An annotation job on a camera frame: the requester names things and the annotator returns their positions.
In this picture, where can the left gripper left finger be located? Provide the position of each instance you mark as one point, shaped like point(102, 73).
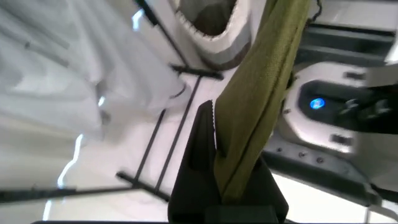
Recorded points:
point(196, 186)

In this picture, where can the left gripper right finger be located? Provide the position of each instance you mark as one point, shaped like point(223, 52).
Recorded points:
point(267, 199)

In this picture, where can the green garment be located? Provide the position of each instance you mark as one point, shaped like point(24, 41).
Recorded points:
point(248, 109)

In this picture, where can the pale grey shorts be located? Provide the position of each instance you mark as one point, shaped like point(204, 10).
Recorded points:
point(62, 62)

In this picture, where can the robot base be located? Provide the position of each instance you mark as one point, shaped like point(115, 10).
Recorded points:
point(295, 124)

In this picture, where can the black clothes rack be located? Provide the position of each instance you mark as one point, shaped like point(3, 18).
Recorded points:
point(197, 71)

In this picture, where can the white laundry basket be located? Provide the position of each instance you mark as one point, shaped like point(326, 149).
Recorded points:
point(230, 46)

